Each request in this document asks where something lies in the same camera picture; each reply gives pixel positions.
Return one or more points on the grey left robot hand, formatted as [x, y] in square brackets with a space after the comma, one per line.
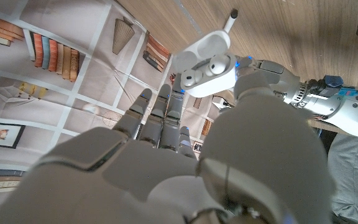
[278, 74]

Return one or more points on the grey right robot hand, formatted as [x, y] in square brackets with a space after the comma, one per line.
[259, 155]

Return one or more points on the white airpods case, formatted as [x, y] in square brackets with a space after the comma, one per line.
[210, 84]

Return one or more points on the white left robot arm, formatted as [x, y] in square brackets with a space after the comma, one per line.
[353, 115]

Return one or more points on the white power strip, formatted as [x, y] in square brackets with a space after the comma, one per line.
[219, 104]

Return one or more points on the slim white marker black cap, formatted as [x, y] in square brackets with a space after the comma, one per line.
[230, 20]

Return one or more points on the person in grey trousers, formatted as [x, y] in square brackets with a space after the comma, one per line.
[350, 174]

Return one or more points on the printed bookshelf backdrop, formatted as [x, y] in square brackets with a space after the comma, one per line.
[73, 77]

